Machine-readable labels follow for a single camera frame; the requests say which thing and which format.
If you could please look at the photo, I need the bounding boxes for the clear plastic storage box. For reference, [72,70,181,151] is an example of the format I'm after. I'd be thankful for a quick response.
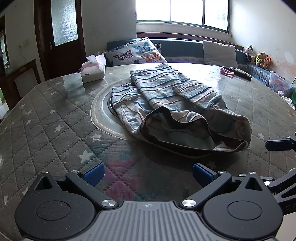
[268,71,293,94]

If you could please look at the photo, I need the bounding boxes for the grey pillow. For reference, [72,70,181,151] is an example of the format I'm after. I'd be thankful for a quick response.
[202,40,238,69]

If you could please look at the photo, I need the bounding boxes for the dark wooden door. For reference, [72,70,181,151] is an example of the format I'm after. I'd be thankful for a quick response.
[34,0,87,80]

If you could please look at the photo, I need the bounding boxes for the black remote control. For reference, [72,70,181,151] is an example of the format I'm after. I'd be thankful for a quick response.
[223,66,252,81]

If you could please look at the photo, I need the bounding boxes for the round glass turntable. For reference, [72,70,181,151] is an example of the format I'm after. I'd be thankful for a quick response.
[90,83,145,142]

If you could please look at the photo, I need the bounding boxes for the black and white plush toy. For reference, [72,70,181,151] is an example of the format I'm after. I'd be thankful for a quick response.
[244,44,253,61]

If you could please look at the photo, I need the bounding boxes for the butterfly print pillow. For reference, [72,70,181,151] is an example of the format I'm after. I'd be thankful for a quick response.
[104,37,168,67]

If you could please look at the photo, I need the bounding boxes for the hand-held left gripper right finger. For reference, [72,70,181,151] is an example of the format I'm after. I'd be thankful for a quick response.
[180,163,274,210]

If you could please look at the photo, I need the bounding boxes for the blue sofa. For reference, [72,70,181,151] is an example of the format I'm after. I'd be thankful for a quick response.
[107,37,278,87]

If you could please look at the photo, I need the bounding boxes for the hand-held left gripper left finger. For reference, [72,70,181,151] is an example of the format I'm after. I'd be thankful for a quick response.
[35,162,117,209]

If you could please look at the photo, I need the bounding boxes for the green clothed plush toy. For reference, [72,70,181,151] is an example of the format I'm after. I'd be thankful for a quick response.
[254,52,265,67]

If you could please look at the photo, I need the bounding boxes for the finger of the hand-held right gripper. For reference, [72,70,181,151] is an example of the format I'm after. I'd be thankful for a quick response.
[264,171,296,215]
[265,133,296,151]

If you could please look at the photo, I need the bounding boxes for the window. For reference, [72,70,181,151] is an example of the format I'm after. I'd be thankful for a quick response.
[135,0,232,34]

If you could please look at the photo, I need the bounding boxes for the striped blue towel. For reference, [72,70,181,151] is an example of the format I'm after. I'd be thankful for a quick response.
[111,62,252,158]

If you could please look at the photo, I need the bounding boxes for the white cloth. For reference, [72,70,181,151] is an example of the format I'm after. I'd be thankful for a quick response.
[277,90,296,110]

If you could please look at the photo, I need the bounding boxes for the pink cloth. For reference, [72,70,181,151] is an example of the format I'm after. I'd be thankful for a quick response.
[220,67,235,77]

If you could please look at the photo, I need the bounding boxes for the white tissue box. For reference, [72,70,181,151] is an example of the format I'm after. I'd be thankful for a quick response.
[80,54,107,84]

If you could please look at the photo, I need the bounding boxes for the dark wooden cabinet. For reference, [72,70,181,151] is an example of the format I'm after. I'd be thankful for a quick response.
[0,59,41,121]

